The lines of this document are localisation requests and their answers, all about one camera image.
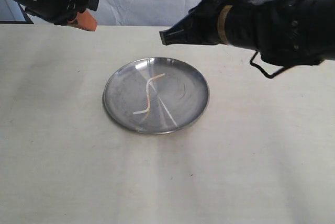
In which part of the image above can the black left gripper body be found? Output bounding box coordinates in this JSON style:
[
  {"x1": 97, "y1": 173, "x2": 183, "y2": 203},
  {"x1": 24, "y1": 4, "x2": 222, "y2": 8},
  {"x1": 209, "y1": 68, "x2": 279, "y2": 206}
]
[{"x1": 25, "y1": 0, "x2": 99, "y2": 25}]

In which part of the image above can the dark panel behind table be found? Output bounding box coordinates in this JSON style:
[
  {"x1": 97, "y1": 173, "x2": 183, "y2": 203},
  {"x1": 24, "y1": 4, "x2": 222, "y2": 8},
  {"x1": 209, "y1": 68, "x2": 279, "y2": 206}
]
[{"x1": 1, "y1": 0, "x2": 33, "y2": 24}]

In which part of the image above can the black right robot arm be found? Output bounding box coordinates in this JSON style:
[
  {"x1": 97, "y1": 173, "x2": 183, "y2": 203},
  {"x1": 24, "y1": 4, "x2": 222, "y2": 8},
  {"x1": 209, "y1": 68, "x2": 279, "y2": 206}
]
[{"x1": 160, "y1": 0, "x2": 334, "y2": 66}]

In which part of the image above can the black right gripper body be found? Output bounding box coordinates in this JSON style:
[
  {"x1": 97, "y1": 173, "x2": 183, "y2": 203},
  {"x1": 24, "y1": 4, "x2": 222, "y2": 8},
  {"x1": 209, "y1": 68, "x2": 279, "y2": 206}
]
[{"x1": 159, "y1": 0, "x2": 222, "y2": 46}]

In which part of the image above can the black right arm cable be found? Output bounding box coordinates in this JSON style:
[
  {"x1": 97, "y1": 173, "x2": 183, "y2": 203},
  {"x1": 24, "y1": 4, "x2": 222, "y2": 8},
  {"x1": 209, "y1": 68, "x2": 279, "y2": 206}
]
[{"x1": 249, "y1": 50, "x2": 288, "y2": 79}]

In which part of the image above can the round stainless steel plate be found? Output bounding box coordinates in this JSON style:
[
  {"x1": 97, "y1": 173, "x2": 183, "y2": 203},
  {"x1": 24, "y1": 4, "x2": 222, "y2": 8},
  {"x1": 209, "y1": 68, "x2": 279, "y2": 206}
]
[{"x1": 102, "y1": 57, "x2": 210, "y2": 135}]

